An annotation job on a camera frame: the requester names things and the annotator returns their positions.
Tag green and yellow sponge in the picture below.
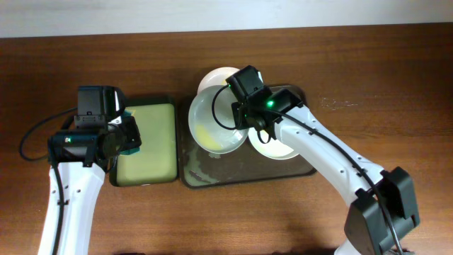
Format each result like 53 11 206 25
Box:
120 111 142 155

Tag pale blue plate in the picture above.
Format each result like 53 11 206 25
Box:
188 85 248 154

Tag white plate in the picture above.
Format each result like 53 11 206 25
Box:
248 128 299 160
197 67 239 94

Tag white plate top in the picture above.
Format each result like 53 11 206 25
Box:
197 67 239 94

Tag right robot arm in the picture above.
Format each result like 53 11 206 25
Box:
231 88 420 254

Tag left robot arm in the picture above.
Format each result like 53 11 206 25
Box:
38 116 142 254

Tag small dark green tray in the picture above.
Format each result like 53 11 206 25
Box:
108 95 178 188

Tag brown plastic serving tray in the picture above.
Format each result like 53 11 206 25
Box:
178 91 316 188

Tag large yellow foam pad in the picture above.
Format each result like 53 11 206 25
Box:
115 103 178 186

